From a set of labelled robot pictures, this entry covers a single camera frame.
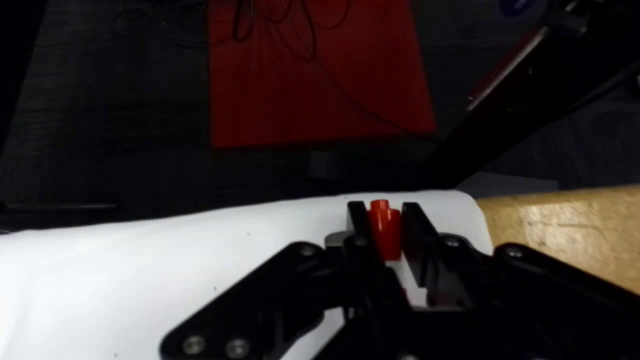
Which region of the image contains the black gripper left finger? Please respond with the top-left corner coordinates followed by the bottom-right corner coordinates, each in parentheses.
top-left (160, 203), bottom-right (410, 360)

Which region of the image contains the black cable on floor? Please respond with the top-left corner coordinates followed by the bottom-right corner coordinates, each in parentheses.
top-left (228, 0), bottom-right (415, 136)

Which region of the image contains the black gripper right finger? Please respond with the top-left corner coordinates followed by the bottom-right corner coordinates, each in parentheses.
top-left (401, 203), bottom-right (640, 360)

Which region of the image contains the white table cloth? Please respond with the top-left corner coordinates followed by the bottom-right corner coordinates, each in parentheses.
top-left (0, 189), bottom-right (495, 360)

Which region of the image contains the red floor mat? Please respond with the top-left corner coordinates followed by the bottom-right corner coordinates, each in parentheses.
top-left (206, 0), bottom-right (435, 150)

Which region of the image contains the black stand pole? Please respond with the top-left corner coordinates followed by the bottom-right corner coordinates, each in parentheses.
top-left (415, 0), bottom-right (640, 189)

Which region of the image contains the red capped marker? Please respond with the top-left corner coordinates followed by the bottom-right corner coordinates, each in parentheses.
top-left (368, 200), bottom-right (401, 260)

